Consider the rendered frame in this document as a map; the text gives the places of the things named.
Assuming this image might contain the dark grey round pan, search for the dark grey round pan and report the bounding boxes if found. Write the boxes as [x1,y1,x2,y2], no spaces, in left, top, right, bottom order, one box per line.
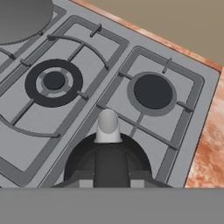
[0,0,54,46]

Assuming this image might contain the black kettle with white spout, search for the black kettle with white spout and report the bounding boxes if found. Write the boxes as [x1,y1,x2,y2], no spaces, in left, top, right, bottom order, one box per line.
[63,108,153,189]

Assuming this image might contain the grey gas hob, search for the grey gas hob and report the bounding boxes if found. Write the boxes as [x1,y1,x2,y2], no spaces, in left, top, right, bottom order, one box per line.
[0,0,221,189]

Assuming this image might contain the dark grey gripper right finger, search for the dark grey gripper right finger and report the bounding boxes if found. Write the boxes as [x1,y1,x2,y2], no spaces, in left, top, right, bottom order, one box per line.
[129,170,173,189]

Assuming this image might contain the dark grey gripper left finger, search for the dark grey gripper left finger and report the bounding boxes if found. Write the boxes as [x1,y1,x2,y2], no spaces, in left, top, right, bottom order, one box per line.
[52,170,95,189]

